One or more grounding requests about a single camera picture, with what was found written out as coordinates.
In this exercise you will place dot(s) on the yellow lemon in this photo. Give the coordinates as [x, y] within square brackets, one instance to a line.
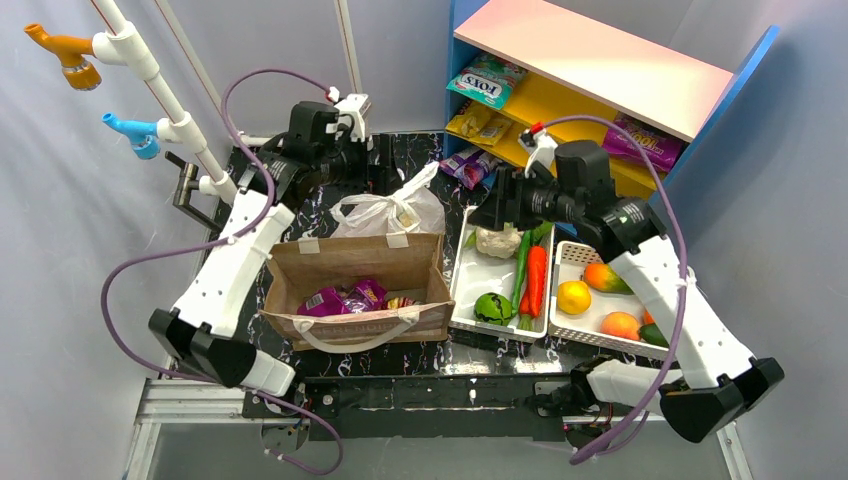
[573, 297]

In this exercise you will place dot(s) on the white cauliflower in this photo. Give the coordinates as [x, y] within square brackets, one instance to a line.
[498, 244]

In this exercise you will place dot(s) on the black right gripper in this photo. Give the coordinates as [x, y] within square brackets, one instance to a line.
[506, 206]

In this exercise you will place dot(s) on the white vegetable basket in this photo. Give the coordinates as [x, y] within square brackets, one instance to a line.
[475, 274]

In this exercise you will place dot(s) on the white pvc pipe rack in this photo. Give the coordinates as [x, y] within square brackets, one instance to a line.
[123, 45]

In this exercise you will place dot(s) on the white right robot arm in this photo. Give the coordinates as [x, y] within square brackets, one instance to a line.
[716, 378]

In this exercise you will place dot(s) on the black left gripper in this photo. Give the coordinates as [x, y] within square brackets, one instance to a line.
[370, 163]

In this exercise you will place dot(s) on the blue pipe hook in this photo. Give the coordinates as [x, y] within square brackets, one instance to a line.
[142, 136]

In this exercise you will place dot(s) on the white fruit basket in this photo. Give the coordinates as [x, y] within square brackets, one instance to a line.
[569, 264]

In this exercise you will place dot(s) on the orange peach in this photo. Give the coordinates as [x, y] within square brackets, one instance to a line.
[622, 325]

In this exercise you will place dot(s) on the green chili pepper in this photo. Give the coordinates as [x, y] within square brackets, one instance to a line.
[530, 238]

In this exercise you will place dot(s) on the purple snack bag top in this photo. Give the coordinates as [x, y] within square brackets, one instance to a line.
[363, 296]

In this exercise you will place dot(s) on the green avocado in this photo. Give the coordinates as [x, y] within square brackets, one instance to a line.
[651, 334]

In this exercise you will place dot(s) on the brown paper bag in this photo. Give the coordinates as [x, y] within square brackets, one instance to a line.
[405, 264]

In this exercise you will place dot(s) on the aluminium base frame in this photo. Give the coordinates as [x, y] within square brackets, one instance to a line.
[403, 427]

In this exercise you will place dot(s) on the orange pipe hook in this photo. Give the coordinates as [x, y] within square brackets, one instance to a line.
[72, 54]

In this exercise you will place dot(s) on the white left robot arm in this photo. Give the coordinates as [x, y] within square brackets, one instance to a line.
[199, 329]

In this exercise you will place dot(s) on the purple snack bag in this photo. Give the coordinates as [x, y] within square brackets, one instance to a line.
[662, 149]
[470, 166]
[363, 296]

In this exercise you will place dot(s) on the colourful wooden shelf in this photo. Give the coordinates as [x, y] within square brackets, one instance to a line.
[579, 66]

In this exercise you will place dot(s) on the orange snack bag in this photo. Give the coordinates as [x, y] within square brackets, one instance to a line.
[401, 302]

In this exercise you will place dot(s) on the green Fox's candy bag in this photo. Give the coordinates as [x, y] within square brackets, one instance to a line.
[488, 79]

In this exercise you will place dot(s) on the white plastic grocery bag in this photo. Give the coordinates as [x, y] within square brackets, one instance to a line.
[411, 209]

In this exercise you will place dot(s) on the purple snack bag right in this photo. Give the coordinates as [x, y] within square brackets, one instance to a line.
[662, 149]

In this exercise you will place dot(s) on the orange carrot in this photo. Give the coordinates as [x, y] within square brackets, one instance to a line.
[536, 276]

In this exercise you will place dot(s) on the red green mango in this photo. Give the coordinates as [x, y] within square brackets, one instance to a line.
[603, 278]

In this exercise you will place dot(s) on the dark metal hook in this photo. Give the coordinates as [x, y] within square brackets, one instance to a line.
[188, 182]

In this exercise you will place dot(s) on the yellow snack packet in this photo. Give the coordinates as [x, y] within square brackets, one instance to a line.
[479, 124]

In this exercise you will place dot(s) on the green watermelon toy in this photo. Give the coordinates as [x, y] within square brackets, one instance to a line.
[493, 308]

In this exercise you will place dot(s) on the purple snack bag bottom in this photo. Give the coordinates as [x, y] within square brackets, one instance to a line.
[470, 166]

